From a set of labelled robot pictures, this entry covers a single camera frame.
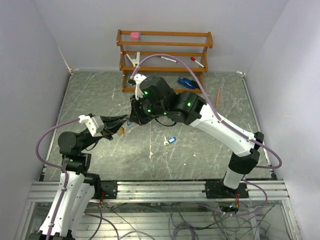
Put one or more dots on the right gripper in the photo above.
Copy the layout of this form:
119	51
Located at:
136	115

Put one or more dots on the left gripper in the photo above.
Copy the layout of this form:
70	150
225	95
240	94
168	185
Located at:
112	123

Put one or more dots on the yellow tag key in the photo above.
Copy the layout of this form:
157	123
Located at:
121	131

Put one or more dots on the metal disc keyring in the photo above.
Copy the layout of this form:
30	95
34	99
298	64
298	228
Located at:
126	127

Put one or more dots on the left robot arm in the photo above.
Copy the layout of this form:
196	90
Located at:
76	185

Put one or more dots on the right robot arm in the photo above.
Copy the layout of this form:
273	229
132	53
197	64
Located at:
154	98

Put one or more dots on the white plastic clamp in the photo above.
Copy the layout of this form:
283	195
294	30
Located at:
134	61

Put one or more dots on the red-capped marker pen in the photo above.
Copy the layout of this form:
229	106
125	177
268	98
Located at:
168	59

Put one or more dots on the blue stapler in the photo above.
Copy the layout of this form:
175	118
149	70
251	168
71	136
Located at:
188	83

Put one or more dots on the red-capped white marker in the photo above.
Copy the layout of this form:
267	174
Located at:
197	62

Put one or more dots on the pink eraser block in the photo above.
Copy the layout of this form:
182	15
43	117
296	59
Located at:
135	36

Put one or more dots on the orange pencil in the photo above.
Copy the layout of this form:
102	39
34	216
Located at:
217	97

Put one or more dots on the wooden three-tier rack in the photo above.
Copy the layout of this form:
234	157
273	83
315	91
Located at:
154	44

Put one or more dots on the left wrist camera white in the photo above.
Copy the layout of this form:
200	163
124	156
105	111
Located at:
94	124

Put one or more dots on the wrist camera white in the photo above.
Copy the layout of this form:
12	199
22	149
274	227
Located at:
94	124
136	80

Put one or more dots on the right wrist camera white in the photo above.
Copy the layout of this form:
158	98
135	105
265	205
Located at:
136	80

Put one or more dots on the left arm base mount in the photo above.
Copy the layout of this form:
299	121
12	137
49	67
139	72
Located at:
106	190

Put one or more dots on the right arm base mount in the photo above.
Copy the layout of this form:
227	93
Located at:
215	189

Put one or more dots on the aluminium frame rail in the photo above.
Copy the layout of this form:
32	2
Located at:
191	191

